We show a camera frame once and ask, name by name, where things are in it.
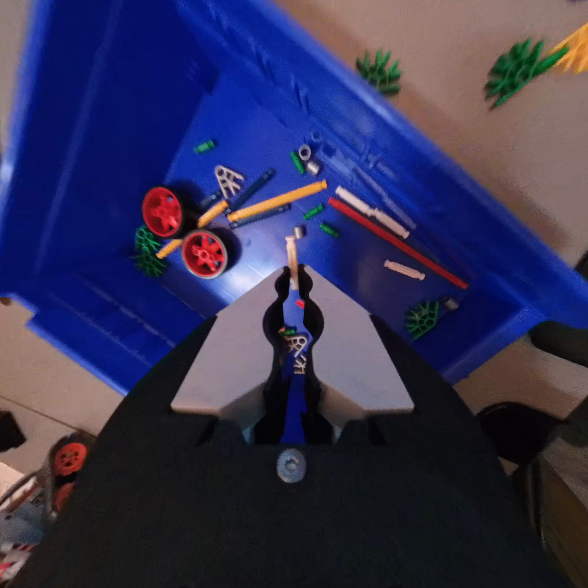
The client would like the long yellow toy rod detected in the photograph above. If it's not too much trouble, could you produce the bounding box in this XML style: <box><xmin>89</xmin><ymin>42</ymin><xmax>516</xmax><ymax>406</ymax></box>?
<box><xmin>227</xmin><ymin>179</ymin><xmax>328</xmax><ymax>223</ymax></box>
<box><xmin>156</xmin><ymin>199</ymin><xmax>230</xmax><ymax>260</ymax></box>

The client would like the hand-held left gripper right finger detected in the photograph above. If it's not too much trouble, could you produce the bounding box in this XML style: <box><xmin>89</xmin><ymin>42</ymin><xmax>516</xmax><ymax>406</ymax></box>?
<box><xmin>298</xmin><ymin>265</ymin><xmax>416</xmax><ymax>427</ymax></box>

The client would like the white toy rod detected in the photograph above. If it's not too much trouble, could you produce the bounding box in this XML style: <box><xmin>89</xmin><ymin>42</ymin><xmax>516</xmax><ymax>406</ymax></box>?
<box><xmin>383</xmin><ymin>259</ymin><xmax>426</xmax><ymax>281</ymax></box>
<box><xmin>284</xmin><ymin>236</ymin><xmax>300</xmax><ymax>291</ymax></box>
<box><xmin>335</xmin><ymin>186</ymin><xmax>410</xmax><ymax>239</ymax></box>

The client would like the black chair base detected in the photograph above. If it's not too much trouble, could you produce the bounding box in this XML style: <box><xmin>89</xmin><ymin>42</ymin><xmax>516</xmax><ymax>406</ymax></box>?
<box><xmin>478</xmin><ymin>250</ymin><xmax>588</xmax><ymax>466</ymax></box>

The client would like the red toy wheel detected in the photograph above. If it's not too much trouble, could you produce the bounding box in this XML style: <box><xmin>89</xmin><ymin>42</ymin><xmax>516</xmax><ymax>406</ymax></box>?
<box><xmin>51</xmin><ymin>441</ymin><xmax>88</xmax><ymax>479</ymax></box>

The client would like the blue plastic bin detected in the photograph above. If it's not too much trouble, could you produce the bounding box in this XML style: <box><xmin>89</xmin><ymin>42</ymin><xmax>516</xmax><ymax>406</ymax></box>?
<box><xmin>0</xmin><ymin>0</ymin><xmax>588</xmax><ymax>397</ymax></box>

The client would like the red wheel black tyre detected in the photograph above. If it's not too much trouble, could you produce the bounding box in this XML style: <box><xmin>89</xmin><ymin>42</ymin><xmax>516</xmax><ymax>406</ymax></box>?
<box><xmin>181</xmin><ymin>229</ymin><xmax>230</xmax><ymax>281</ymax></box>
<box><xmin>141</xmin><ymin>185</ymin><xmax>194</xmax><ymax>239</ymax></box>

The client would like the long red toy rod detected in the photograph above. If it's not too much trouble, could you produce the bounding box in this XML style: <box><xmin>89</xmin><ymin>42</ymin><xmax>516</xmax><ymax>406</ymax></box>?
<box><xmin>328</xmin><ymin>197</ymin><xmax>469</xmax><ymax>290</ymax></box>

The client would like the dark blue toy rod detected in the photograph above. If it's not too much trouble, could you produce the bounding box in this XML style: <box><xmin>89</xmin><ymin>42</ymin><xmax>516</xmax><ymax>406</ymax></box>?
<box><xmin>228</xmin><ymin>204</ymin><xmax>292</xmax><ymax>229</ymax></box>
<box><xmin>229</xmin><ymin>168</ymin><xmax>276</xmax><ymax>212</ymax></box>

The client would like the grey toy connector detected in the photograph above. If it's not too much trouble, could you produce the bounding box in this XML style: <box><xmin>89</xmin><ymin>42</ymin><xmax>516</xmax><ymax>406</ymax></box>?
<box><xmin>214</xmin><ymin>165</ymin><xmax>245</xmax><ymax>199</ymax></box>
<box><xmin>282</xmin><ymin>333</ymin><xmax>310</xmax><ymax>375</ymax></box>

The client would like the yellow toy connector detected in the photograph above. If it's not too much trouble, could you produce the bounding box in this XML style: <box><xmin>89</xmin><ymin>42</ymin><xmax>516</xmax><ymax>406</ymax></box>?
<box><xmin>550</xmin><ymin>22</ymin><xmax>588</xmax><ymax>75</ymax></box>

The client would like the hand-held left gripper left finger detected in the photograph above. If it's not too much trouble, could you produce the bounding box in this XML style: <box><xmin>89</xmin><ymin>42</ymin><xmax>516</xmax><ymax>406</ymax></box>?
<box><xmin>170</xmin><ymin>266</ymin><xmax>292</xmax><ymax>416</ymax></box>

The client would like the green toy connector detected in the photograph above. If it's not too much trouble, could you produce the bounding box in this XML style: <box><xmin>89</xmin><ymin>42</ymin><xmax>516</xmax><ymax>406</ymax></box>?
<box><xmin>484</xmin><ymin>38</ymin><xmax>570</xmax><ymax>110</ymax></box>
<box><xmin>355</xmin><ymin>49</ymin><xmax>402</xmax><ymax>96</ymax></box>
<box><xmin>404</xmin><ymin>300</ymin><xmax>441</xmax><ymax>341</ymax></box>
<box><xmin>134</xmin><ymin>224</ymin><xmax>162</xmax><ymax>256</ymax></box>

